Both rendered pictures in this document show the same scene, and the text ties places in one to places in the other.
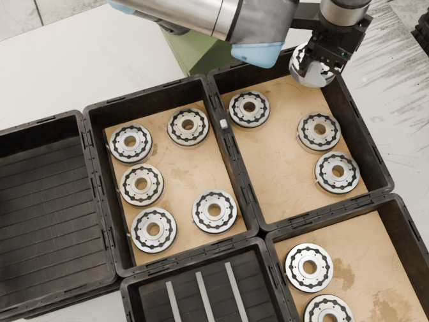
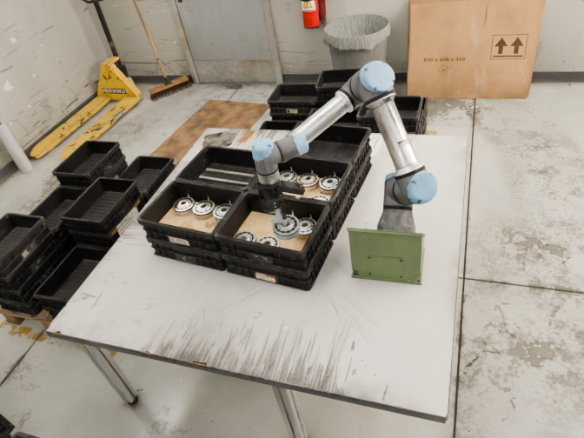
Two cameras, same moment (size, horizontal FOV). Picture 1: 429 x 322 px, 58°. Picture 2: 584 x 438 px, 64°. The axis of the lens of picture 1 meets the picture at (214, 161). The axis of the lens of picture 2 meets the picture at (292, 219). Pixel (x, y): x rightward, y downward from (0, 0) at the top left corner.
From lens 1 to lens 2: 1.89 m
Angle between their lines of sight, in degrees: 64
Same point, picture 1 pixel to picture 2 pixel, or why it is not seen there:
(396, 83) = (266, 343)
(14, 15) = not seen: outside the picture
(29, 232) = (325, 150)
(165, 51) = not seen: hidden behind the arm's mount
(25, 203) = (338, 152)
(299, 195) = (251, 228)
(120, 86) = not seen: hidden behind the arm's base
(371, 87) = (277, 328)
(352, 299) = (201, 222)
